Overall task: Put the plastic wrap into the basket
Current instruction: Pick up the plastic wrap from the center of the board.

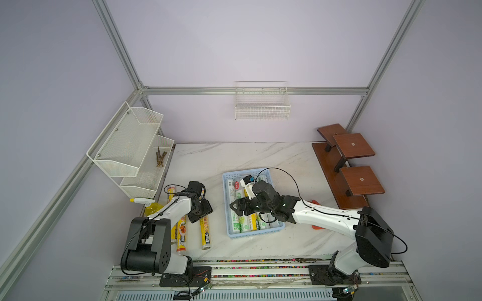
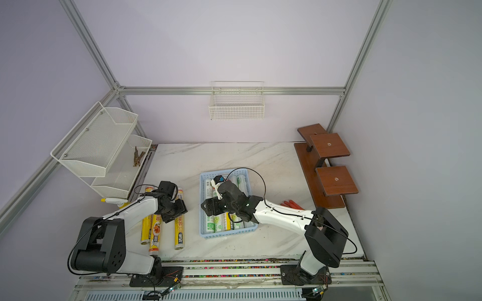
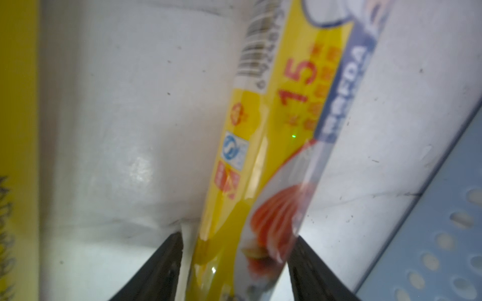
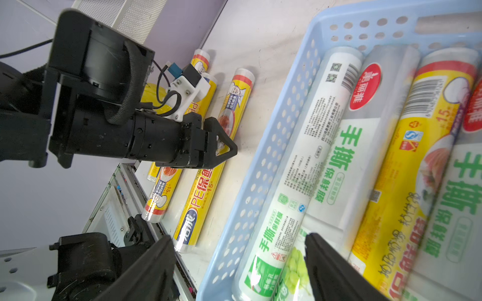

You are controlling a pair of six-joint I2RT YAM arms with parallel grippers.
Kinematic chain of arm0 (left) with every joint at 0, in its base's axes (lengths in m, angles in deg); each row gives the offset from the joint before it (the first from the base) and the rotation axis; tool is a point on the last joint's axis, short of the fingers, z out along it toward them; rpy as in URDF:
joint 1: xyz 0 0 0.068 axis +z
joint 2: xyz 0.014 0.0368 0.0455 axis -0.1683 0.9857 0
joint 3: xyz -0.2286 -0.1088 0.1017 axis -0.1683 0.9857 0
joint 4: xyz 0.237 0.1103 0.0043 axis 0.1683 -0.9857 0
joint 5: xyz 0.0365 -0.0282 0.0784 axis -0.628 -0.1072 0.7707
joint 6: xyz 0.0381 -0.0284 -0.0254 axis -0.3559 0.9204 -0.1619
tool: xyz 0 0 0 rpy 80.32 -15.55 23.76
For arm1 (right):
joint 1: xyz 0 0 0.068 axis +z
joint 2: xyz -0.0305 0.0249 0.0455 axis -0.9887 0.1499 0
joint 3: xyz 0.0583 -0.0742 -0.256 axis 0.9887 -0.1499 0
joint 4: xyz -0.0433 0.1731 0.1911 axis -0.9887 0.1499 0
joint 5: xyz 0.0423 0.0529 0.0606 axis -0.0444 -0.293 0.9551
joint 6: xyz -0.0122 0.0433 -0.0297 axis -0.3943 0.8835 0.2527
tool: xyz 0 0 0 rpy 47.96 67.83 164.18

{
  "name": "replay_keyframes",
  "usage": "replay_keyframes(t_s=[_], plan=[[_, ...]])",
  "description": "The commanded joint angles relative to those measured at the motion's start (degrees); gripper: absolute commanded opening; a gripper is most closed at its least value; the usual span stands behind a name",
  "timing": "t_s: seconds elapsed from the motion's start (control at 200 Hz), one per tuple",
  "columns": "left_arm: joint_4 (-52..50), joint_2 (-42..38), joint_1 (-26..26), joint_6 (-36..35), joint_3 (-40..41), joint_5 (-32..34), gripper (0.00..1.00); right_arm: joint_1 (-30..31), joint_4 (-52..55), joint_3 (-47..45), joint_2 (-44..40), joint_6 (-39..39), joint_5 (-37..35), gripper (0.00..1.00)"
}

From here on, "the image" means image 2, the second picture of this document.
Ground brown wooden tiered stand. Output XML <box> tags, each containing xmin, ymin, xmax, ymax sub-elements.
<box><xmin>294</xmin><ymin>124</ymin><xmax>358</xmax><ymax>209</ymax></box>

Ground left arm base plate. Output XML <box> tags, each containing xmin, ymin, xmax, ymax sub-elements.
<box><xmin>129</xmin><ymin>267</ymin><xmax>184</xmax><ymax>288</ymax></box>

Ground yellow red chef wrap roll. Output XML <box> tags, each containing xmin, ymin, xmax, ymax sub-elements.
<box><xmin>149</xmin><ymin>214</ymin><xmax>162</xmax><ymax>257</ymax></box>

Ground lower white mesh shelf basket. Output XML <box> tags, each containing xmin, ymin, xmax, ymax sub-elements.
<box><xmin>90</xmin><ymin>135</ymin><xmax>152</xmax><ymax>199</ymax></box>

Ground white mesh shelf basket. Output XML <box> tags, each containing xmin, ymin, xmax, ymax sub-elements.
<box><xmin>90</xmin><ymin>135</ymin><xmax>152</xmax><ymax>199</ymax></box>
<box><xmin>50</xmin><ymin>102</ymin><xmax>138</xmax><ymax>178</ymax></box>

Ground light blue plastic basket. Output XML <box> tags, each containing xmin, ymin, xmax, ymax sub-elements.
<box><xmin>199</xmin><ymin>168</ymin><xmax>258</xmax><ymax>238</ymax></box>

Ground yellow blue label wrap roll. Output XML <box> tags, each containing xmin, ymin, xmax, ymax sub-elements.
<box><xmin>174</xmin><ymin>187</ymin><xmax>186</xmax><ymax>251</ymax></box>

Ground brown clips in basket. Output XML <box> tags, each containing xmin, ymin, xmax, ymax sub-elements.
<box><xmin>133</xmin><ymin>147</ymin><xmax>146</xmax><ymax>167</ymax></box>

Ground red rubber glove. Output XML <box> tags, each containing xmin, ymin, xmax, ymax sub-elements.
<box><xmin>281</xmin><ymin>199</ymin><xmax>303</xmax><ymax>210</ymax></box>

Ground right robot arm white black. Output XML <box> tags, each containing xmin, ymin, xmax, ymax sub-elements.
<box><xmin>200</xmin><ymin>182</ymin><xmax>351</xmax><ymax>276</ymax></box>

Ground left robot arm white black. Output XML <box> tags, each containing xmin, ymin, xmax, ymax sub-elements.
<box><xmin>67</xmin><ymin>181</ymin><xmax>187</xmax><ymax>275</ymax></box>

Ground white wire wall basket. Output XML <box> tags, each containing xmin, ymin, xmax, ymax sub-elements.
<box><xmin>208</xmin><ymin>81</ymin><xmax>265</xmax><ymax>120</ymax></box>

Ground white green grape wrap roll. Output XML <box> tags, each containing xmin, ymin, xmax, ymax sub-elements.
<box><xmin>214</xmin><ymin>187</ymin><xmax>227</xmax><ymax>232</ymax></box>

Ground upper white mesh shelf basket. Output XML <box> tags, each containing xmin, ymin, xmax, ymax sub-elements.
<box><xmin>50</xmin><ymin>102</ymin><xmax>138</xmax><ymax>178</ymax></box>

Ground yellow icon wrap roll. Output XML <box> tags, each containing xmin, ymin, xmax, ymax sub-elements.
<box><xmin>141</xmin><ymin>185</ymin><xmax>155</xmax><ymax>245</ymax></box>

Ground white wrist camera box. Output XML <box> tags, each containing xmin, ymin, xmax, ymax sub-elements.
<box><xmin>210</xmin><ymin>175</ymin><xmax>225</xmax><ymax>190</ymax></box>

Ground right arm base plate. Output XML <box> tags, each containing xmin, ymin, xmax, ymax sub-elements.
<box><xmin>279</xmin><ymin>265</ymin><xmax>332</xmax><ymax>286</ymax></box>

